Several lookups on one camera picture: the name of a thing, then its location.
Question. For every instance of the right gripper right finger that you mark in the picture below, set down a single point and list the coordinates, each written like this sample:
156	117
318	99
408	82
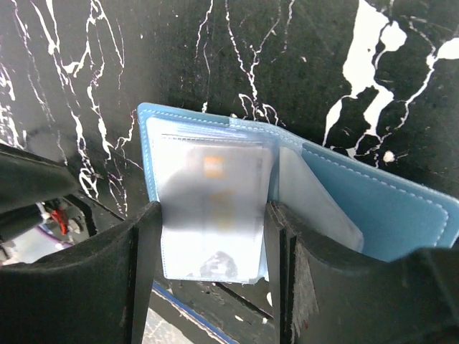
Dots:
323	292

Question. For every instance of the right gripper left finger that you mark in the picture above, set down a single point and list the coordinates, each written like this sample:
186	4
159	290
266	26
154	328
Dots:
96	291

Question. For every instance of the blue leather card holder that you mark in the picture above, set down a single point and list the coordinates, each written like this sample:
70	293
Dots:
359	206

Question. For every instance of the white card in holder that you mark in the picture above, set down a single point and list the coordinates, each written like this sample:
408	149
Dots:
213	198

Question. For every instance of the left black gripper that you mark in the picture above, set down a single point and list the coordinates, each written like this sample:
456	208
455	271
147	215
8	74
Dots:
39	194

